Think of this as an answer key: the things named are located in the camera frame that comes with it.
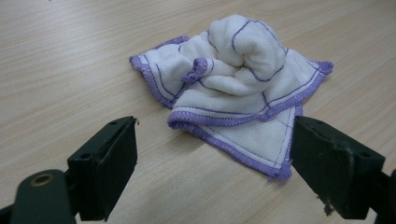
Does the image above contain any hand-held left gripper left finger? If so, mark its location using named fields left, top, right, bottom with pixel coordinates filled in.
left=66, top=116, right=139, bottom=222

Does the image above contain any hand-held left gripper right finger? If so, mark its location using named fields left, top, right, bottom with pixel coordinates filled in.
left=290, top=115, right=387, bottom=220

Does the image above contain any white towel with purple trim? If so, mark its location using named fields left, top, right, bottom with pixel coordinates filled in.
left=129, top=13, right=334, bottom=182

